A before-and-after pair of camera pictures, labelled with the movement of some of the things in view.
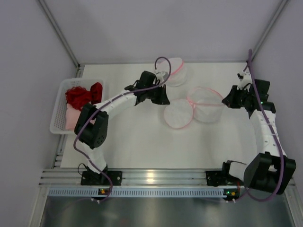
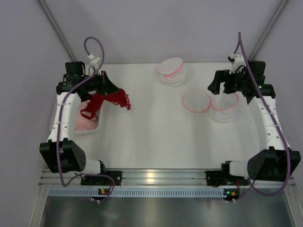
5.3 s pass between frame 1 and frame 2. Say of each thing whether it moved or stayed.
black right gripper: moved
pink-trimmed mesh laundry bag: stayed
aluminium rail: stayed
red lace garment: moved
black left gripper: moved
